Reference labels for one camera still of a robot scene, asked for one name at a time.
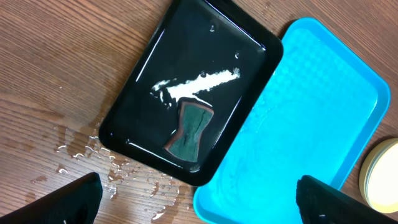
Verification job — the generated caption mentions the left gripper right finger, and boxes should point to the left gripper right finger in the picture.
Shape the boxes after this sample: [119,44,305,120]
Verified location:
[296,175,397,224]

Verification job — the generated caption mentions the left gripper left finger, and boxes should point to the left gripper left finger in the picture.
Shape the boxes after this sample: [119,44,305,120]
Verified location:
[1,172,103,223]

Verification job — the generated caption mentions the black plastic tray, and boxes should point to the black plastic tray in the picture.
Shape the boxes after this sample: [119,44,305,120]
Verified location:
[98,0,284,186]

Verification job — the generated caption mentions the dark wet sponge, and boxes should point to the dark wet sponge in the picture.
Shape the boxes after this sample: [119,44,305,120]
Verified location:
[164,101,214,162]

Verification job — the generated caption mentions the teal plastic tray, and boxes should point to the teal plastic tray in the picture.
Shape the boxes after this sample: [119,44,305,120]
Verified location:
[193,17,391,223]

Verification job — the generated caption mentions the yellow-green plate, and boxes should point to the yellow-green plate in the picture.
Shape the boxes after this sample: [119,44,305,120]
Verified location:
[359,138,397,213]

